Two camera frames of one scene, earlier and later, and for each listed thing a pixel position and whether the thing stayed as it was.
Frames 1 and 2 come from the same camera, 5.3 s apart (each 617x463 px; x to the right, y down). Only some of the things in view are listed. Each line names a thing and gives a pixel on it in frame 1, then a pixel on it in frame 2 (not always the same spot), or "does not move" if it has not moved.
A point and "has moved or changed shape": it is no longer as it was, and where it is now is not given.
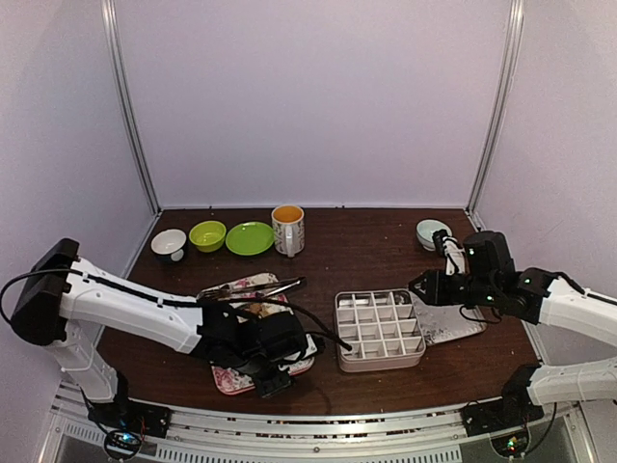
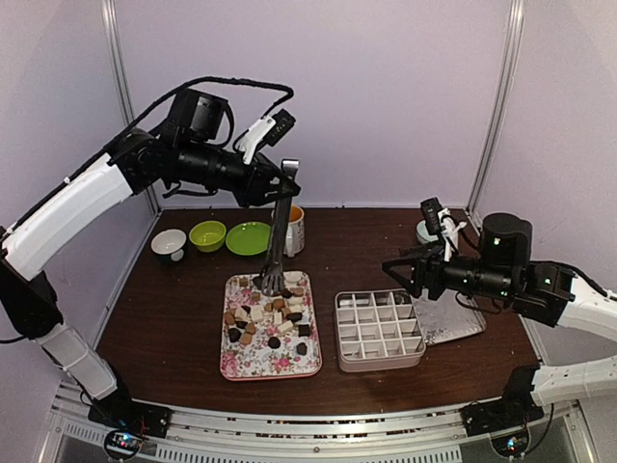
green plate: [249, 237] does not move
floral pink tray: [239, 381] has moved or changed shape
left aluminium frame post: [108, 8] does not move
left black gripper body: [255, 364] → [248, 191]
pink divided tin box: [384, 328] does not move
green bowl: [207, 235] does not move
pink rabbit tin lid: [444, 322] does not move
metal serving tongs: [251, 289] → [273, 282]
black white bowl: [169, 242] does not move
